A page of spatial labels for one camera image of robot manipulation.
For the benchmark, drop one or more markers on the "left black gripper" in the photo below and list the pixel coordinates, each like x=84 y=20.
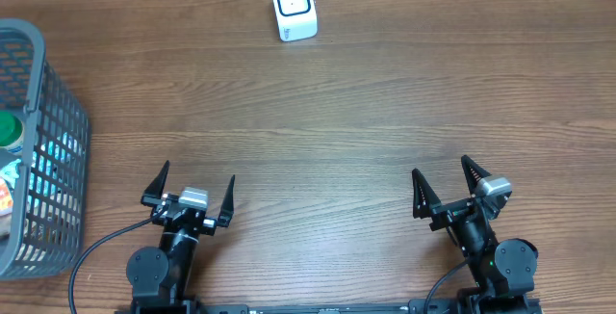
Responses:
x=226 y=215

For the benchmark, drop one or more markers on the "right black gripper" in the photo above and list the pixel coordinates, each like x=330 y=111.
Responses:
x=425 y=200

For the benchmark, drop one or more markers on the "teal snack packet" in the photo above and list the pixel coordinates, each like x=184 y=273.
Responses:
x=60 y=150

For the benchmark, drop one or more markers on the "green lid jar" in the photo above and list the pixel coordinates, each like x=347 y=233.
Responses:
x=12 y=133

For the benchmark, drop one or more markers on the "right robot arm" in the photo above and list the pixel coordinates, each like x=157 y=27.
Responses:
x=503 y=271

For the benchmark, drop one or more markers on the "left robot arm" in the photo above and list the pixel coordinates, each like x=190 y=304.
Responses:
x=159 y=276

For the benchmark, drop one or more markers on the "white barcode scanner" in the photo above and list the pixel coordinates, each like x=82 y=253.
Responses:
x=296 y=19

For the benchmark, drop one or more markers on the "grey plastic mesh basket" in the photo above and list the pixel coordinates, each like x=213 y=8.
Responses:
x=46 y=235

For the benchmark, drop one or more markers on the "orange snack packet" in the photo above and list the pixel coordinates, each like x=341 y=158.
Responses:
x=6 y=199

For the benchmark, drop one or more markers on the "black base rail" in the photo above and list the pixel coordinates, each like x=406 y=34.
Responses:
x=327 y=309

